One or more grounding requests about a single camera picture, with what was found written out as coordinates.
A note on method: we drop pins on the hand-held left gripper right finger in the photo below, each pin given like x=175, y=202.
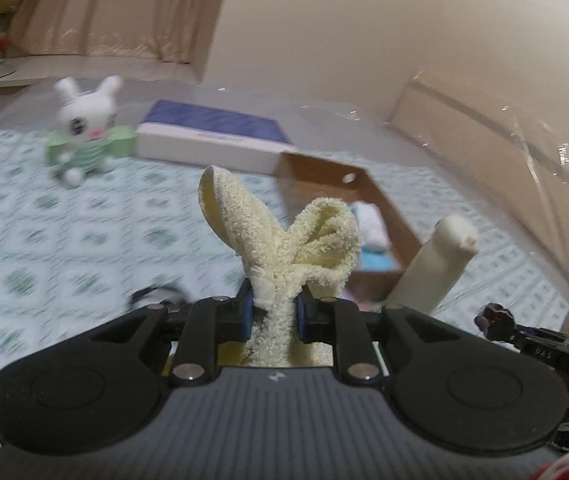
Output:
x=302, y=317

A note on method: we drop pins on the white bunny plush toy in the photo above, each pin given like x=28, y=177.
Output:
x=87, y=120

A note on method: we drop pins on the blue face mask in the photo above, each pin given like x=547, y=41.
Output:
x=377, y=261

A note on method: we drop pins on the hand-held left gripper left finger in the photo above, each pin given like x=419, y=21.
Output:
x=246, y=310

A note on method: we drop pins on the yellow towel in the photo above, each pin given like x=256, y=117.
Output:
x=284, y=250

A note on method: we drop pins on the beige patterned curtain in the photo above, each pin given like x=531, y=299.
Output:
x=114, y=5

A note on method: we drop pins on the cream insulated bottle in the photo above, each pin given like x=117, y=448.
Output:
x=429, y=270

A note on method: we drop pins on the flat purple and white box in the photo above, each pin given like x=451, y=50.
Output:
x=204, y=147

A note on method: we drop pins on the brown cardboard box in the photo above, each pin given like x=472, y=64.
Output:
x=314, y=170

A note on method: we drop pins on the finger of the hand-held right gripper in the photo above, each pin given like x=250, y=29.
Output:
x=544, y=346

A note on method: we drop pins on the plastic-wrapped wooden headboard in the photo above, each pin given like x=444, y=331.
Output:
x=464, y=125

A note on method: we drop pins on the dark patterned scrunchie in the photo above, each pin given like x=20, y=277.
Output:
x=494, y=317

